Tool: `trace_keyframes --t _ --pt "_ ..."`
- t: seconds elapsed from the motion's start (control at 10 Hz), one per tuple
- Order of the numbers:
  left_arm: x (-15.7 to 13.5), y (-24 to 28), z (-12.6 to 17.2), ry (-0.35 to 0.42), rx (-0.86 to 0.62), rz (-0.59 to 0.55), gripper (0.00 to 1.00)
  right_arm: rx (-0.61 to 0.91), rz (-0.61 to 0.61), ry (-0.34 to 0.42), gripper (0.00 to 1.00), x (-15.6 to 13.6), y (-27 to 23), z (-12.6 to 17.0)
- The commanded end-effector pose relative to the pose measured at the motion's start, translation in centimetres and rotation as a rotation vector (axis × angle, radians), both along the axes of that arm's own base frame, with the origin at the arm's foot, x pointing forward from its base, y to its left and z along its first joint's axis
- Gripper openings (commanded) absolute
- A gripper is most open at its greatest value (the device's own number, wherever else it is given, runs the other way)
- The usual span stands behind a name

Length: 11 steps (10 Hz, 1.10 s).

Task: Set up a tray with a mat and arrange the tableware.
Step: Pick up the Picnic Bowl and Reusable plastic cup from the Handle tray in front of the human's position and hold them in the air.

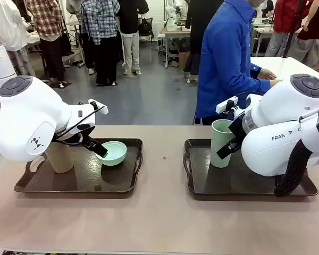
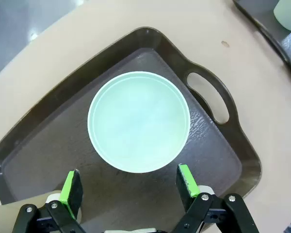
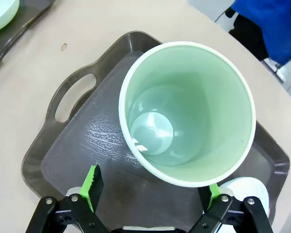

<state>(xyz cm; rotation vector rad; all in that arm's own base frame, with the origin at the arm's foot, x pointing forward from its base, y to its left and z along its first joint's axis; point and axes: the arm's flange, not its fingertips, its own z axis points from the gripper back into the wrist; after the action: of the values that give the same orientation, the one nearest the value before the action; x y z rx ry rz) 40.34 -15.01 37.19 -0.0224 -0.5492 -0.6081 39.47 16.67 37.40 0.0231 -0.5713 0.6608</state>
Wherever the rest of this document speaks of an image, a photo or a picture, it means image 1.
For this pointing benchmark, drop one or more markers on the bystander in white shirt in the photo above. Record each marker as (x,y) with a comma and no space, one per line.
(8,26)

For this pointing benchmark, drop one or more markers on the black office chair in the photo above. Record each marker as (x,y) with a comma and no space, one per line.
(145,27)

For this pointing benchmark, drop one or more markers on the bystander in maroon dress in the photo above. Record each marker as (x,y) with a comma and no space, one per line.
(316,24)

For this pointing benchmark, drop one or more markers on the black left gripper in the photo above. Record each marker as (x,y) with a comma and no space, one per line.
(83,130)

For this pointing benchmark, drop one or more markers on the white side table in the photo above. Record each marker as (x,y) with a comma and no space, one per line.
(287,66)

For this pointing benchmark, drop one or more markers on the sage green cup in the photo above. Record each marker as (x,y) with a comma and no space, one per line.
(215,140)

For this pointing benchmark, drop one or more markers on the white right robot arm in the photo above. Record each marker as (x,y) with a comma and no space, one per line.
(276,106)

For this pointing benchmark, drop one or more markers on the dark brown tray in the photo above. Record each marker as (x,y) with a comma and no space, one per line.
(82,180)
(228,183)

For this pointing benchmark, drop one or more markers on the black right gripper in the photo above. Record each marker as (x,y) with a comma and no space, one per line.
(238,130)

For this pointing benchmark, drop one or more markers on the person's right hand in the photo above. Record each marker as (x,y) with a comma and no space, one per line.
(275,83)

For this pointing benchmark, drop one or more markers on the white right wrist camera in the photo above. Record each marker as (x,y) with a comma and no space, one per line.
(224,105)

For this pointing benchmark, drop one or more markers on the person in blue shirt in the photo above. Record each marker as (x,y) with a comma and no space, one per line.
(223,66)

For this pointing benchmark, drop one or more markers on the person's left forearm blue sleeve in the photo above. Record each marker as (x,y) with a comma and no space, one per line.
(255,70)

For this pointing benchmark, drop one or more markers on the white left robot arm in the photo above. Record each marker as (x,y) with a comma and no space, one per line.
(29,111)

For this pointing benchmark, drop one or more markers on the brown cardboard box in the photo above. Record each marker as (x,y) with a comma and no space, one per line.
(184,59)

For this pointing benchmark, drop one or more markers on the bystander in dark clothes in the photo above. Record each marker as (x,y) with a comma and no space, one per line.
(199,21)

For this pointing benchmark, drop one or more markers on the bystander in red plaid shirt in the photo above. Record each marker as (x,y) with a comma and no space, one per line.
(45,21)

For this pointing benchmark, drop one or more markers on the person's left hand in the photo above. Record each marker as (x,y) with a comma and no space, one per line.
(267,74)

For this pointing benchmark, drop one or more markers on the tan brown cup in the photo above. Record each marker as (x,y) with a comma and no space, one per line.
(59,159)

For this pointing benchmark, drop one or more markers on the mint green bowl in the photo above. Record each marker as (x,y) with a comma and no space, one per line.
(115,156)

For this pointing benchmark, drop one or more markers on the bystander in red jacket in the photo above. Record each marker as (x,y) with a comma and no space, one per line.
(287,13)

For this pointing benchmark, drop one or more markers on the bystander in black t-shirt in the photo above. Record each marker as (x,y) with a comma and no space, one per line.
(131,16)

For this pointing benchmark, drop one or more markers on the person's right forearm blue sleeve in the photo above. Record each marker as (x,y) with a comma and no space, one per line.
(260,85)

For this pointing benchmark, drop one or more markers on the black tripod pole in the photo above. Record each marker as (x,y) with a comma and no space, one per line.
(292,29)

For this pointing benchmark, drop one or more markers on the wooden background desk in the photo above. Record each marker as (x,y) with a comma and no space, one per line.
(175,33)

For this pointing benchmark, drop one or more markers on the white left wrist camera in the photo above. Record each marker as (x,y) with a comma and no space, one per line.
(102,110)

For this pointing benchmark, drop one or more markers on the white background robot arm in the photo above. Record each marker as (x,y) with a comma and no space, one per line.
(172,13)

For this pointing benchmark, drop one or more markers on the bystander in blue plaid shirt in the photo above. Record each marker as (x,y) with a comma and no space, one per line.
(101,24)

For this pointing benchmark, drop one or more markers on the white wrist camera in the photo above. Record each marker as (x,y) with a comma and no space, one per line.
(102,110)
(224,105)

